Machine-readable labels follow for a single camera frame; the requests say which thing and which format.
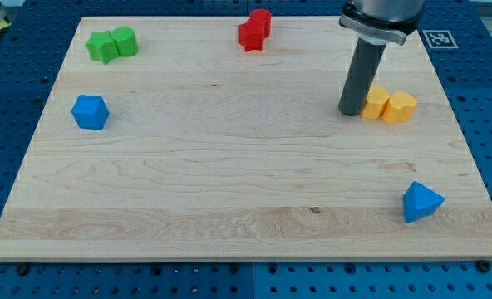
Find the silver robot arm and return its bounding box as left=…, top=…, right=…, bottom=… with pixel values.
left=339, top=0, right=425, bottom=46

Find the light wooden board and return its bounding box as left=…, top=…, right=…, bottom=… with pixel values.
left=0, top=17, right=492, bottom=262

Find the red star block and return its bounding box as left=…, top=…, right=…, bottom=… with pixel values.
left=238, top=20, right=264, bottom=51

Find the red cylinder block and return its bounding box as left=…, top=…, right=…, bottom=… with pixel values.
left=248, top=8, right=272, bottom=38

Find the yellow hexagon block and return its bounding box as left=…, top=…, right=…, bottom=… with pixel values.
left=360, top=85, right=391, bottom=120

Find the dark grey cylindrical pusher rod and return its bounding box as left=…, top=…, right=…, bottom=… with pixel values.
left=337, top=38, right=386, bottom=116

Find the yellow heart block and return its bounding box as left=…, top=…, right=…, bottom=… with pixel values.
left=381, top=91, right=418, bottom=124

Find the blue hexagon block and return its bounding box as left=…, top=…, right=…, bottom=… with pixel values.
left=71, top=95, right=109, bottom=130

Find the green cylinder block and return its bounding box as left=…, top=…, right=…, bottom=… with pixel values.
left=111, top=27, right=139, bottom=57

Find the green star block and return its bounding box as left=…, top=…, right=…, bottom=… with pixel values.
left=86, top=31, right=120, bottom=64

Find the blue triangle block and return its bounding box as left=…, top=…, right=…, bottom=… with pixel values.
left=403, top=181, right=445, bottom=223

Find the white fiducial marker tag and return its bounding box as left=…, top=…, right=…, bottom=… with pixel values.
left=422, top=30, right=458, bottom=49

